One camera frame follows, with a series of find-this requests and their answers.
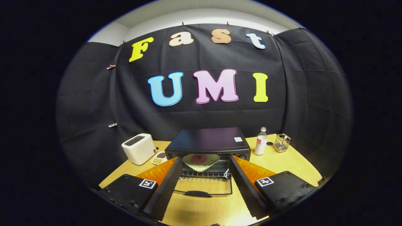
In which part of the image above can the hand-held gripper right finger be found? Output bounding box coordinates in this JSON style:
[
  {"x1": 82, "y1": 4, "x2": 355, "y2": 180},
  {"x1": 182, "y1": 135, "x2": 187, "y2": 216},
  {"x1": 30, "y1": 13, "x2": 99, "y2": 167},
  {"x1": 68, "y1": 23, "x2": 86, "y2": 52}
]
[{"x1": 229, "y1": 155, "x2": 316, "y2": 220}]

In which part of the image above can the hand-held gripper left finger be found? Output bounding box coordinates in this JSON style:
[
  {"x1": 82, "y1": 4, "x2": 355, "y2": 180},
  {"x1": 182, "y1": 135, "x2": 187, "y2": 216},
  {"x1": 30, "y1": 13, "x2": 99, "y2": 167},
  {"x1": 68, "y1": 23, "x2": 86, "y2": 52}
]
[{"x1": 100, "y1": 157, "x2": 183, "y2": 221}]

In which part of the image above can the cream square plate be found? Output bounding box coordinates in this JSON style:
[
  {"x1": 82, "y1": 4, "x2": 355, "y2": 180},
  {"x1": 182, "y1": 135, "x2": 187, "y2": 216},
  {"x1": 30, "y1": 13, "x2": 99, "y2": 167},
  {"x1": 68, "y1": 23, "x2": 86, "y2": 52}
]
[{"x1": 182, "y1": 153, "x2": 220, "y2": 172}]

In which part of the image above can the black toaster oven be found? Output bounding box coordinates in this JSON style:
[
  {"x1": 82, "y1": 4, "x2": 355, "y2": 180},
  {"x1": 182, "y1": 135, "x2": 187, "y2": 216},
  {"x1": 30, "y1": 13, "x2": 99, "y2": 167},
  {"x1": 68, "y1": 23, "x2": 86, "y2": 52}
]
[{"x1": 164, "y1": 127, "x2": 251, "y2": 197}]

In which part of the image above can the white bread toaster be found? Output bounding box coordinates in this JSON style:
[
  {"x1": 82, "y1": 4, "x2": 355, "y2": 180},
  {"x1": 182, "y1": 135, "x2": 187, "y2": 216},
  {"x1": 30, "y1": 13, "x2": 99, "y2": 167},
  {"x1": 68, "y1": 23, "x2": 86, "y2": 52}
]
[{"x1": 122, "y1": 133, "x2": 157, "y2": 165}]

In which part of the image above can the small dish of seeds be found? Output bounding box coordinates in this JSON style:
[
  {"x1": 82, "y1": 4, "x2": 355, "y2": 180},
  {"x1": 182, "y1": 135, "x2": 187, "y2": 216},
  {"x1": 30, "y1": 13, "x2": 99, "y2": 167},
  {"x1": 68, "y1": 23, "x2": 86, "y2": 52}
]
[{"x1": 151, "y1": 152, "x2": 168, "y2": 165}]

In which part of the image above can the clear bottle with pink label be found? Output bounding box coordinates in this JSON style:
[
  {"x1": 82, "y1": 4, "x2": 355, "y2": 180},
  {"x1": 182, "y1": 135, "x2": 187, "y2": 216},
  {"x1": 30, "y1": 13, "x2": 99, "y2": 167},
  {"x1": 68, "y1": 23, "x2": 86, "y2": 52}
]
[{"x1": 254, "y1": 127, "x2": 268, "y2": 156}]

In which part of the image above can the black backdrop cloth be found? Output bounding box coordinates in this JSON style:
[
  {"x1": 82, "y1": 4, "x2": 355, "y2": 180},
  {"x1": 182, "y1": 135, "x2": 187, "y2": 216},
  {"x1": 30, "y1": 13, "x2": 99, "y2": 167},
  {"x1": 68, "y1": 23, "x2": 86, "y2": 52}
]
[{"x1": 57, "y1": 24, "x2": 354, "y2": 186}]

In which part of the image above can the wire mesh basket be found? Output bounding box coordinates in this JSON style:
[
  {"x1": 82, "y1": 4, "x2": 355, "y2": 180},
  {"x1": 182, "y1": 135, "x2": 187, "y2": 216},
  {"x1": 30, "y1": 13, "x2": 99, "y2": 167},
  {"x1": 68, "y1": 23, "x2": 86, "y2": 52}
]
[{"x1": 274, "y1": 133, "x2": 291, "y2": 153}]

